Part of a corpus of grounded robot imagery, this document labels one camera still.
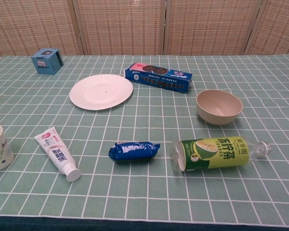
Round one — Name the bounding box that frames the green label tea bottle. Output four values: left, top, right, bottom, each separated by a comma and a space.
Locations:
170, 137, 272, 173

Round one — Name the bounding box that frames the white paper cup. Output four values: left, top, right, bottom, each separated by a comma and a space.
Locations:
0, 124, 14, 172

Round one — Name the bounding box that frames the white toothpaste tube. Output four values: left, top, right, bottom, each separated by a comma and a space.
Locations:
34, 126, 81, 182

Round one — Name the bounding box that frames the small blue cube box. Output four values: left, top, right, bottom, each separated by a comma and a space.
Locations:
30, 48, 64, 75

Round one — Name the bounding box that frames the blue snack packet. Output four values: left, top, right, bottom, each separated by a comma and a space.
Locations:
108, 141, 161, 165

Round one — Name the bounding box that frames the green checked tablecloth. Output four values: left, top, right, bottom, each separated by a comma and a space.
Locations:
0, 54, 289, 231

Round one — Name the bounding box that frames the white round plate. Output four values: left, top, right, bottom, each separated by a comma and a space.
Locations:
69, 74, 134, 111

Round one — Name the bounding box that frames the beige plastic bowl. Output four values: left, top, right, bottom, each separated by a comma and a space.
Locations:
196, 89, 244, 126

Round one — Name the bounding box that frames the blue cookie box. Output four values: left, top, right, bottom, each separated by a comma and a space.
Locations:
125, 63, 192, 94

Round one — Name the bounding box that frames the bamboo folding screen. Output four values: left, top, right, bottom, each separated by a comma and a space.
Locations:
0, 0, 289, 61

